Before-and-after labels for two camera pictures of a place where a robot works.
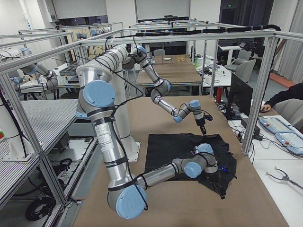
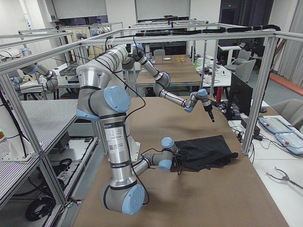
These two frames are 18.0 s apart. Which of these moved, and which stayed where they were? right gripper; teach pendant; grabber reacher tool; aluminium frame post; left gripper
Moved: left gripper; right gripper
Stayed: aluminium frame post; teach pendant; grabber reacher tool
